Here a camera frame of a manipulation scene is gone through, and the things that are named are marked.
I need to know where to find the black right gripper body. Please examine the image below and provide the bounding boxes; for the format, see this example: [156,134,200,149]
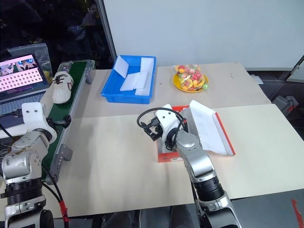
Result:
[144,116,164,141]

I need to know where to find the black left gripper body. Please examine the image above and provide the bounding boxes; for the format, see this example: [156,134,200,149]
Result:
[46,117,65,130]

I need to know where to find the orange shoebox with hinged lid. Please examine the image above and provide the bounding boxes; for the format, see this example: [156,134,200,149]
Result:
[155,99,237,163]

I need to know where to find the white sneaker with black laces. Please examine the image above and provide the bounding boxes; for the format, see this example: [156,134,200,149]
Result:
[51,71,74,105]

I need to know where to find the white foam block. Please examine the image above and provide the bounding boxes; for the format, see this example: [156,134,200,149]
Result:
[140,57,154,73]
[134,71,153,96]
[119,71,148,92]
[113,56,130,79]

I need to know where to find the green conveyor belt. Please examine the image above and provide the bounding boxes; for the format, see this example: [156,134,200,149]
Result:
[41,59,96,185]

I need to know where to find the blue plastic bin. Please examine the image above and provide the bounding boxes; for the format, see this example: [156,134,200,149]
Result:
[101,55,157,105]

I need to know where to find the yellow plate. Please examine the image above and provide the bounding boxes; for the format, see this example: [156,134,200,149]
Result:
[172,72,209,93]

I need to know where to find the open laptop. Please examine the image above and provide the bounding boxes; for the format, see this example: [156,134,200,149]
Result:
[0,52,49,130]

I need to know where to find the clear bag of toy fruit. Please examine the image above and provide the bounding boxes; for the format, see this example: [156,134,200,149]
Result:
[175,63,209,92]

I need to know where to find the clear plastic zip bag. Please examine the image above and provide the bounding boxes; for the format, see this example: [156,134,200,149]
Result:
[6,42,53,84]

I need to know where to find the grey device on floor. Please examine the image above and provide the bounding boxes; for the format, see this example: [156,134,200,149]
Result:
[275,95,300,117]

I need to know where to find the red floor tape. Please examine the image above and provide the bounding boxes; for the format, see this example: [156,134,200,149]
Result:
[291,199,304,228]

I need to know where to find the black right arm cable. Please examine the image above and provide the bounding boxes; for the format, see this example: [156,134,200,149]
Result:
[137,108,189,151]

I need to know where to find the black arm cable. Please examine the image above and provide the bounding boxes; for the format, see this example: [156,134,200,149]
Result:
[40,165,71,223]
[137,108,189,151]

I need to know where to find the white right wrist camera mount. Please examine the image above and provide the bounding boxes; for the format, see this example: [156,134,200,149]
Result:
[153,108,183,143]

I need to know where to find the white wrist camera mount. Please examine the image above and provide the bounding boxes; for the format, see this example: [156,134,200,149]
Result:
[21,102,58,143]
[153,108,183,143]

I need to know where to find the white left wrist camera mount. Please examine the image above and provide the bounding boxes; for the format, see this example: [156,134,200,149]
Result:
[21,102,58,143]

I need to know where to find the black laptop cable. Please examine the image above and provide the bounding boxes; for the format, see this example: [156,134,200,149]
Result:
[0,108,23,139]

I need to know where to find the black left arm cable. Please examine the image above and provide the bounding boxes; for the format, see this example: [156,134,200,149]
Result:
[40,165,71,223]

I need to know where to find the aluminium frame post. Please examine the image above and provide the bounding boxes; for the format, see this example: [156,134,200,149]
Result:
[98,0,117,63]

